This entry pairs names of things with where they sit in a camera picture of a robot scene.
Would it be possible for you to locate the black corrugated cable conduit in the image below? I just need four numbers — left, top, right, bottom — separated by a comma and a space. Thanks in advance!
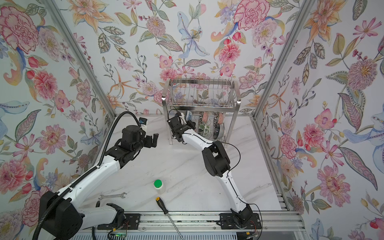
31, 111, 142, 240

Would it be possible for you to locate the silver wrench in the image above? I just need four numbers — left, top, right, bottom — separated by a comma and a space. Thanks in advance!
98, 192, 127, 200

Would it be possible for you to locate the green leaf bowl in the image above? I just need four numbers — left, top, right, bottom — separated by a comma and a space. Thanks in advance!
198, 123, 211, 139

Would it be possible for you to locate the blue floral bowl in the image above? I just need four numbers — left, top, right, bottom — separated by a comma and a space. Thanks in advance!
186, 111, 194, 121

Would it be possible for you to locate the dark blue patterned bowl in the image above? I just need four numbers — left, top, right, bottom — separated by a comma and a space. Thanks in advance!
213, 124, 225, 140

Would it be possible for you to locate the olive leaf pattern bowl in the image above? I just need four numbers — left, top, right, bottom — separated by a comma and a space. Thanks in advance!
202, 112, 209, 124

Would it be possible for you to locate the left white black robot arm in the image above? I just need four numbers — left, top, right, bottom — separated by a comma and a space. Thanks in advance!
33, 125, 159, 240

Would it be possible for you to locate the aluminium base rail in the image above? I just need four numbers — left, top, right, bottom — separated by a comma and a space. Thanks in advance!
47, 210, 307, 233

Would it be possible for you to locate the stainless steel dish rack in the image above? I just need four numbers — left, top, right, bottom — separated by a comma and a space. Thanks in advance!
160, 79, 242, 143

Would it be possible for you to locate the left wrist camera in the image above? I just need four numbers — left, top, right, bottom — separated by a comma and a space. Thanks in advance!
139, 117, 148, 132

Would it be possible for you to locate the pink leaf pattern bowl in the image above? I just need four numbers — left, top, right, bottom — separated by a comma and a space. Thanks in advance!
218, 113, 225, 125

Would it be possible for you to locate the green cap white bottle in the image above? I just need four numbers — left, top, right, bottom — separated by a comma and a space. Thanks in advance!
154, 180, 166, 195

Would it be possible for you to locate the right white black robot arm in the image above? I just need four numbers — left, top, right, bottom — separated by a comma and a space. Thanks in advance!
167, 112, 263, 230

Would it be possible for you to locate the black yellow screwdriver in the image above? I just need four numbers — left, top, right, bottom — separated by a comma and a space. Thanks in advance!
156, 197, 184, 240

